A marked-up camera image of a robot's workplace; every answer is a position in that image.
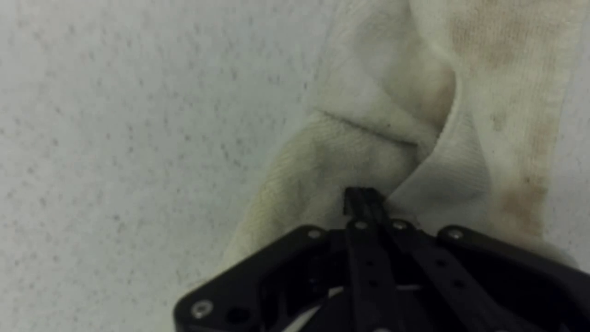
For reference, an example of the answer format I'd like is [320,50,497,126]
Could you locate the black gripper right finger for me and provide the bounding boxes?
[367,186,590,332]

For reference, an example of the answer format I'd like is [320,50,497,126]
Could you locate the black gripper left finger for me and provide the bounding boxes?
[174,186,397,332]

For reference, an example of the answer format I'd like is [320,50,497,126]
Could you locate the cream stained cloth towel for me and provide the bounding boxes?
[220,0,590,268]

